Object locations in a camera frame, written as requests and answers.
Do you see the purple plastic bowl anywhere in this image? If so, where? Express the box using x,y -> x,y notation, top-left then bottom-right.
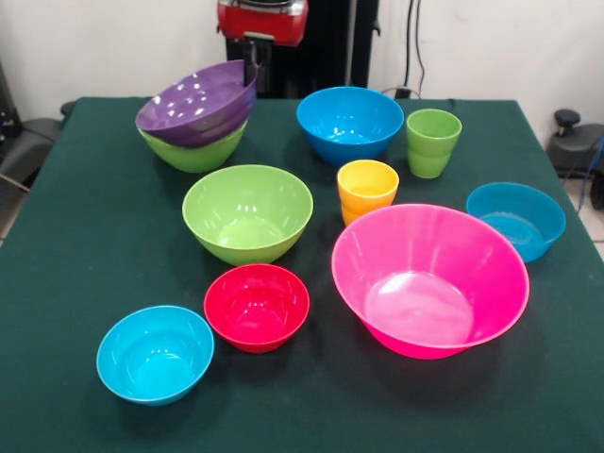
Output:
134,59 -> 259,149

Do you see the green plastic bowl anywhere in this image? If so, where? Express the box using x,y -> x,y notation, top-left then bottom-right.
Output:
181,163 -> 315,266
136,120 -> 250,175

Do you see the large pink plastic bowl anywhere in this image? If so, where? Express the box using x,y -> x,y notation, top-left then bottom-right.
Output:
330,203 -> 531,361

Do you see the red plastic bowl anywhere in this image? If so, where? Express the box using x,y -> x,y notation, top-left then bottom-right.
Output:
203,262 -> 311,355

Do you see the small light blue bowl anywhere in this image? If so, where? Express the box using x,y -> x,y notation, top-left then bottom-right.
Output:
95,305 -> 216,408

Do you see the black equipment base with knob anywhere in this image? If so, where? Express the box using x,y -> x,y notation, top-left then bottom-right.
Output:
545,109 -> 604,179

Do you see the yellow plastic cup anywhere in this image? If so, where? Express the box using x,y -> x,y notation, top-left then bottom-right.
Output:
340,202 -> 364,227
336,159 -> 401,211

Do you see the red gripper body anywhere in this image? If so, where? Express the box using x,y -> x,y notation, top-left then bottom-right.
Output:
216,0 -> 310,47

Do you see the dark green tablecloth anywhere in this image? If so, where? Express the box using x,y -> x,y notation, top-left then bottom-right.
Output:
0,96 -> 604,453

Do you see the blue cable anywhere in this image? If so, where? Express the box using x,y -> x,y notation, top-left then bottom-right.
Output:
578,135 -> 604,209

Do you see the black wall cable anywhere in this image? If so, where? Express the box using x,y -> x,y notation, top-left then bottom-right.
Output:
403,0 -> 428,98

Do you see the translucent blue plastic bowl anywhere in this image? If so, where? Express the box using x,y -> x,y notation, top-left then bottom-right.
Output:
465,181 -> 567,264

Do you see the green plastic cup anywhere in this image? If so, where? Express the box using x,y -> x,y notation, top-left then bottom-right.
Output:
407,146 -> 452,180
406,108 -> 463,159

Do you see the large blue plastic bowl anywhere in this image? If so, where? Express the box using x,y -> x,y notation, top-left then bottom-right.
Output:
295,86 -> 406,167

